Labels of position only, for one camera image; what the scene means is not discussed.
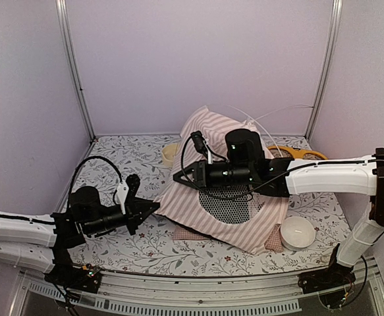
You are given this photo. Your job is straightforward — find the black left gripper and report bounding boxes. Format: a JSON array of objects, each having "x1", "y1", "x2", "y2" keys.
[{"x1": 84, "y1": 198, "x2": 159, "y2": 236}]

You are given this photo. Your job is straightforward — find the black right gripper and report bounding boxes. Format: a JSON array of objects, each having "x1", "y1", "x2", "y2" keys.
[{"x1": 175, "y1": 158, "x2": 254, "y2": 188}]

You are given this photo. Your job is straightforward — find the white tent pole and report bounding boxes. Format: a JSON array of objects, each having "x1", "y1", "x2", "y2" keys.
[{"x1": 223, "y1": 104, "x2": 314, "y2": 158}]

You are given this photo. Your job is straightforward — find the pink gingham cushion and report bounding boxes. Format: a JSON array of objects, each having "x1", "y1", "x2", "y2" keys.
[{"x1": 172, "y1": 224, "x2": 284, "y2": 253}]

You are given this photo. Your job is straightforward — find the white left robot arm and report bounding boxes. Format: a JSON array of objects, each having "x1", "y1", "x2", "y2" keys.
[{"x1": 0, "y1": 174, "x2": 160, "y2": 286}]

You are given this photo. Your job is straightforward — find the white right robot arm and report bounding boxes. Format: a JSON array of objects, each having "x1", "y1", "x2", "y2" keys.
[{"x1": 173, "y1": 128, "x2": 384, "y2": 287}]

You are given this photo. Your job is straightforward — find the cream pet bowl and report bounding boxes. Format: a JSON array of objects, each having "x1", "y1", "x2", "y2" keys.
[{"x1": 161, "y1": 143, "x2": 179, "y2": 167}]

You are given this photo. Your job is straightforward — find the floral tablecloth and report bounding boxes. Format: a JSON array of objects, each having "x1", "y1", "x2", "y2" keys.
[{"x1": 69, "y1": 134, "x2": 350, "y2": 277}]

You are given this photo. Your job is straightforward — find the yellow double bowl stand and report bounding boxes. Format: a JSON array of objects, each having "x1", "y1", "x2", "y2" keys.
[{"x1": 268, "y1": 145, "x2": 327, "y2": 160}]

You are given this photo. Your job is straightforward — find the white ceramic bowl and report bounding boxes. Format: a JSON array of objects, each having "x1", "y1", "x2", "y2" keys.
[{"x1": 279, "y1": 217, "x2": 316, "y2": 251}]

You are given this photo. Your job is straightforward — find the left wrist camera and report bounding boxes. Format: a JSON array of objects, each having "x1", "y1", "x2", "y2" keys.
[{"x1": 115, "y1": 174, "x2": 140, "y2": 215}]

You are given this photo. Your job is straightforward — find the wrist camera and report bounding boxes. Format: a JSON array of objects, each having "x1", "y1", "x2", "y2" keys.
[
  {"x1": 190, "y1": 130, "x2": 213, "y2": 164},
  {"x1": 115, "y1": 174, "x2": 140, "y2": 215}
]

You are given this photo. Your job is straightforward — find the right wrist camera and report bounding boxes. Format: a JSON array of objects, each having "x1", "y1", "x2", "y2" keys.
[{"x1": 190, "y1": 130, "x2": 213, "y2": 164}]

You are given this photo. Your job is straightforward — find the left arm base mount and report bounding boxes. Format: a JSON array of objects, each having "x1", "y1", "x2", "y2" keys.
[{"x1": 44, "y1": 264, "x2": 102, "y2": 294}]

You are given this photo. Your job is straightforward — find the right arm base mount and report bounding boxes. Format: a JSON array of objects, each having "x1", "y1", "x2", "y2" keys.
[{"x1": 298, "y1": 266, "x2": 356, "y2": 294}]

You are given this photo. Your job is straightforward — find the left aluminium corner post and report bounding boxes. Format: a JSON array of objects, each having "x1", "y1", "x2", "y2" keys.
[{"x1": 55, "y1": 0, "x2": 96, "y2": 142}]

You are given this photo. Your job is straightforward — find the aluminium corner post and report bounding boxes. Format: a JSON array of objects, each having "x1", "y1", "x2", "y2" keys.
[
  {"x1": 304, "y1": 0, "x2": 343, "y2": 141},
  {"x1": 55, "y1": 0, "x2": 96, "y2": 142}
]

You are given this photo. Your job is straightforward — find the right aluminium corner post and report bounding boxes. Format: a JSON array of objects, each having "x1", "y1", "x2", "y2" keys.
[{"x1": 304, "y1": 0, "x2": 343, "y2": 141}]

